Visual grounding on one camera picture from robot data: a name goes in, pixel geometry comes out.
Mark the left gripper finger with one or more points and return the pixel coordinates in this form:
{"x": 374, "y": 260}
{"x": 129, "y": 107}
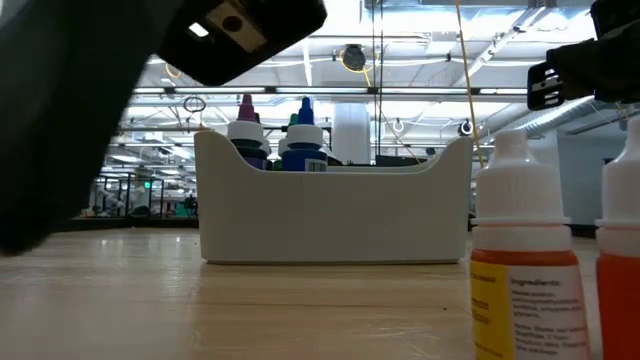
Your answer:
{"x": 65, "y": 125}

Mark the large green food coloring bottle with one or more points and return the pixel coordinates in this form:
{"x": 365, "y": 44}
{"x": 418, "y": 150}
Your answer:
{"x": 293, "y": 119}

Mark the large purple food coloring bottle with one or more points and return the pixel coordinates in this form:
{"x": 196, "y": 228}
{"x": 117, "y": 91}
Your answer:
{"x": 245, "y": 131}

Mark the large blue food coloring bottle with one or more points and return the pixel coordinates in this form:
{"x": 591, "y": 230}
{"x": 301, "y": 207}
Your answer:
{"x": 304, "y": 157}

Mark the small yellow food coloring bottle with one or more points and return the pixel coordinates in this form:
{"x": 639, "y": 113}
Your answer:
{"x": 520, "y": 200}

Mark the small orange food coloring bottle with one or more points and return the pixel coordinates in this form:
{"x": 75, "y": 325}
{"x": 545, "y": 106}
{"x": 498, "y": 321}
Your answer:
{"x": 622, "y": 300}

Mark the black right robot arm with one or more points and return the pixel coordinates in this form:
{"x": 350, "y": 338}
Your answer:
{"x": 617, "y": 17}

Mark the ceiling light strip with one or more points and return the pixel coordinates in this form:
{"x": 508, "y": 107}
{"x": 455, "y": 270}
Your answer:
{"x": 325, "y": 91}

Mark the distant black workcell frames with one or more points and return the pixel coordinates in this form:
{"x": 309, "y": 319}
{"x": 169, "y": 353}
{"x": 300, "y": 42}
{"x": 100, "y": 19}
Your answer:
{"x": 130, "y": 197}

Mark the grey plastic bin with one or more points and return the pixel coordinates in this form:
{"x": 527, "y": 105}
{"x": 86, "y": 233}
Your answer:
{"x": 325, "y": 220}

